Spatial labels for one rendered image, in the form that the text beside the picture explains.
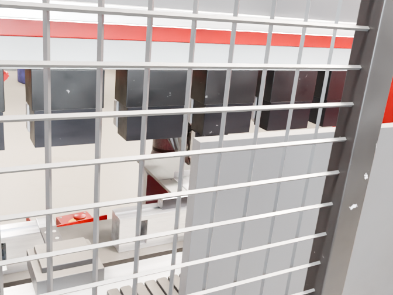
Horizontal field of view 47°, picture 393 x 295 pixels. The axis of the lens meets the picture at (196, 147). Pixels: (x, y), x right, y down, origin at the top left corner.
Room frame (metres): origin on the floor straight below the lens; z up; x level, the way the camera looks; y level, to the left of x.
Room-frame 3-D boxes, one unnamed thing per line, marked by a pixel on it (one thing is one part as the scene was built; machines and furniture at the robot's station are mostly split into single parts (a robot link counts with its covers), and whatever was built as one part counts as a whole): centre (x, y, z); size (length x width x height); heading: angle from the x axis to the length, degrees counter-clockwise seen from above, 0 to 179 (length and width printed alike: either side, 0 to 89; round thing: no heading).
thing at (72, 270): (0.79, 0.26, 1.01); 0.26 x 0.12 x 0.05; 30
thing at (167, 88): (1.06, 0.12, 1.26); 0.15 x 0.09 x 0.17; 120
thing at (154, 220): (1.12, 0.02, 0.92); 0.39 x 0.06 x 0.10; 120
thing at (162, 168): (1.27, 0.04, 1.00); 0.26 x 0.18 x 0.01; 30
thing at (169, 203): (1.13, -0.01, 0.99); 0.20 x 0.03 x 0.03; 120
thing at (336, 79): (1.36, -0.40, 1.26); 0.15 x 0.09 x 0.17; 120
